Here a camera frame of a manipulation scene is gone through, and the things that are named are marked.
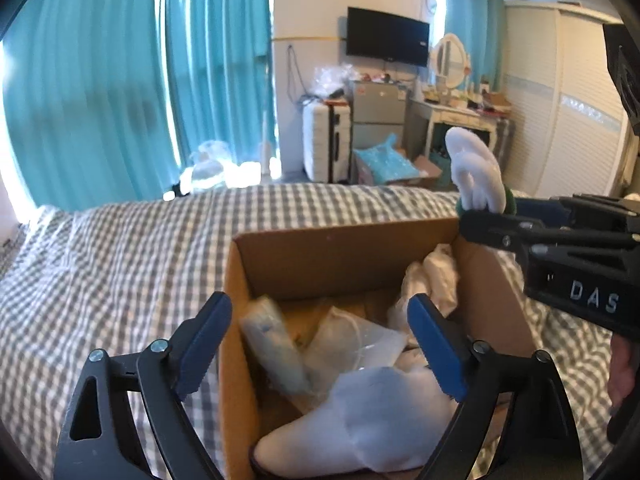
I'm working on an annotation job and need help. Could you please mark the clear plastic packet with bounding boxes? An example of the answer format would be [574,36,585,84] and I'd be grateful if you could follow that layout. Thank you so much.
[305,307,408,396]

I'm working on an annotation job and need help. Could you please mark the wide teal curtain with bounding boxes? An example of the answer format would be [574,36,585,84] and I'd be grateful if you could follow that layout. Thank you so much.
[0,0,176,211]

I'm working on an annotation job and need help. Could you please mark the white cloth bundle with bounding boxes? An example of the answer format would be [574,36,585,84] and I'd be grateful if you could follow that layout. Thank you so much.
[387,245,461,333]

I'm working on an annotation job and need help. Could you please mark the large white sock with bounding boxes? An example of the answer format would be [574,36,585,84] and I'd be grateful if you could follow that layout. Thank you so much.
[252,365,466,476]

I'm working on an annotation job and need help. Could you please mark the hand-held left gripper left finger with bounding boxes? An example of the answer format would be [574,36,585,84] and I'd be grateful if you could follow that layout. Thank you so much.
[54,291,233,480]

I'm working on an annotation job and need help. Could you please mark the cardboard box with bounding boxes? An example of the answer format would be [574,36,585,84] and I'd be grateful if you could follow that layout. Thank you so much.
[218,217,541,480]

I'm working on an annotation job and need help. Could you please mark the pale green wipes packet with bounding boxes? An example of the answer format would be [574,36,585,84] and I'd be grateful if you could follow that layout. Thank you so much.
[240,297,311,393]

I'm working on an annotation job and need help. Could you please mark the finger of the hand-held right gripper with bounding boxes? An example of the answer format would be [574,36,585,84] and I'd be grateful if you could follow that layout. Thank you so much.
[515,196,640,228]
[460,211,640,258]

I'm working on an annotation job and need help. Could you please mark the white oval mirror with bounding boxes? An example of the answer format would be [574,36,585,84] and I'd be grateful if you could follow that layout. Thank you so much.
[431,33,472,96]

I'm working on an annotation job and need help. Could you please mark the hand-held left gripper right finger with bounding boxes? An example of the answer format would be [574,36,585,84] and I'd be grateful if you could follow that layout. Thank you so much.
[406,294,586,480]

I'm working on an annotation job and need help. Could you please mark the white suitcase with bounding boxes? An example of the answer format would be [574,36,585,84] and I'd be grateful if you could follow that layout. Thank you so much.
[301,101,353,184]

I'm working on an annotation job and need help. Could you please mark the grey checked bed blanket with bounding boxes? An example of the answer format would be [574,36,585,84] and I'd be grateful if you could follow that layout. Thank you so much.
[0,182,640,480]

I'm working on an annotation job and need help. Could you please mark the white sock green cuff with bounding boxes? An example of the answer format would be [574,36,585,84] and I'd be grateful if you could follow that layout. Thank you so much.
[445,127,521,216]

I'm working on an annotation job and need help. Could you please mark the white plastic bag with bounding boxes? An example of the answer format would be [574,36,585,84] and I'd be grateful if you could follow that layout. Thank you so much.
[182,140,236,191]

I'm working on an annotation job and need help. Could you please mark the blue plastic bag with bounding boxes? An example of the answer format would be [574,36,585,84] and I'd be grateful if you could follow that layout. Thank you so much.
[357,135,426,186]

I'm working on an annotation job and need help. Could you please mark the black wall television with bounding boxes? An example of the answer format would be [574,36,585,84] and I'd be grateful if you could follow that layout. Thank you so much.
[346,6,431,68]

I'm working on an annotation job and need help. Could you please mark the white slatted wardrobe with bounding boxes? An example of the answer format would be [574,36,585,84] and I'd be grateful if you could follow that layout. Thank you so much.
[500,2,633,198]

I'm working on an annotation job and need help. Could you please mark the white dressing table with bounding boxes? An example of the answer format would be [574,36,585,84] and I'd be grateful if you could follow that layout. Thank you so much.
[407,92,513,161]

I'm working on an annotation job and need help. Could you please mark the person's right hand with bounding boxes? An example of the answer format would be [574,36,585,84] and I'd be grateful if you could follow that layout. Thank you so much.
[607,335,640,408]

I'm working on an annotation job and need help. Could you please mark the clear plastic bag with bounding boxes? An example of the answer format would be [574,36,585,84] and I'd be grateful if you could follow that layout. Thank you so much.
[310,64,356,101]

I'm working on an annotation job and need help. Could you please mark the grey mini fridge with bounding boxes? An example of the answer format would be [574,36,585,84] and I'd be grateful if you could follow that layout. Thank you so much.
[350,79,408,183]

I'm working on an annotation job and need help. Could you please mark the narrow teal curtain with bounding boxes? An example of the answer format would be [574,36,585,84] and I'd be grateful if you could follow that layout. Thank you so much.
[442,0,506,96]

